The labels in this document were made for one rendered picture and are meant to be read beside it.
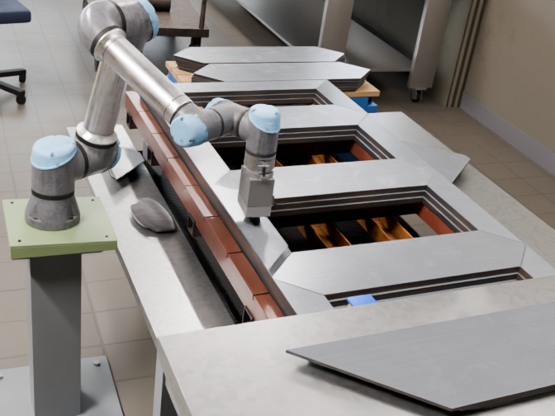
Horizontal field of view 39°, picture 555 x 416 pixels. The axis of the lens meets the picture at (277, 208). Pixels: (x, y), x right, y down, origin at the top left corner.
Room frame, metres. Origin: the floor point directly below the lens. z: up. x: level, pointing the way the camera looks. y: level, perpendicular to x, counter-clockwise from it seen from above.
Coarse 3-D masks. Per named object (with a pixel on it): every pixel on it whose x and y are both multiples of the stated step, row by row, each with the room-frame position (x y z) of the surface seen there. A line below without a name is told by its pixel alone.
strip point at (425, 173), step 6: (402, 162) 2.27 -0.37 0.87; (408, 162) 2.27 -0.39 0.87; (414, 168) 2.23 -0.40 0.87; (420, 168) 2.24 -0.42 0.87; (426, 168) 2.24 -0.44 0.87; (432, 168) 2.25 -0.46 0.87; (420, 174) 2.19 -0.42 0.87; (426, 174) 2.20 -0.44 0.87; (432, 174) 2.21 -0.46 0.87; (426, 180) 2.16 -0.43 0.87
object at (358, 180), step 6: (348, 162) 2.21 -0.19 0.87; (336, 168) 2.15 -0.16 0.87; (342, 168) 2.15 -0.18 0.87; (348, 168) 2.16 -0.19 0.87; (354, 168) 2.17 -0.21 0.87; (342, 174) 2.11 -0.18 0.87; (348, 174) 2.12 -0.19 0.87; (354, 174) 2.13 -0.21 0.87; (360, 174) 2.13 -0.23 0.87; (348, 180) 2.08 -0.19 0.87; (354, 180) 2.09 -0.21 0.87; (360, 180) 2.09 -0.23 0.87; (366, 180) 2.10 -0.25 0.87; (354, 186) 2.05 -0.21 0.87; (360, 186) 2.05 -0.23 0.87; (366, 186) 2.06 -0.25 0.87; (372, 186) 2.07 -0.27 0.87
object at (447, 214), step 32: (192, 96) 2.60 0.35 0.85; (224, 96) 2.65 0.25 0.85; (256, 96) 2.71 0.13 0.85; (288, 96) 2.76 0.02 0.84; (320, 96) 2.78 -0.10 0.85; (320, 128) 2.46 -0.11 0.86; (352, 128) 2.52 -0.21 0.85; (352, 192) 2.01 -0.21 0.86; (384, 192) 2.06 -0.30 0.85; (416, 192) 2.10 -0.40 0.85; (224, 224) 1.80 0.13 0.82; (448, 224) 1.98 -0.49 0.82; (256, 256) 1.60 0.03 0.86; (384, 288) 1.55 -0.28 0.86; (416, 288) 1.58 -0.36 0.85; (448, 288) 1.63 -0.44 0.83
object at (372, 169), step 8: (368, 160) 2.24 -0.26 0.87; (360, 168) 2.17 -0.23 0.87; (368, 168) 2.18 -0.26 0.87; (376, 168) 2.19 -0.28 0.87; (368, 176) 2.13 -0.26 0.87; (376, 176) 2.14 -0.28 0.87; (384, 176) 2.14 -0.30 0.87; (376, 184) 2.08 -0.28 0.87; (384, 184) 2.09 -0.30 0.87; (392, 184) 2.10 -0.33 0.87; (400, 184) 2.10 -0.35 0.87
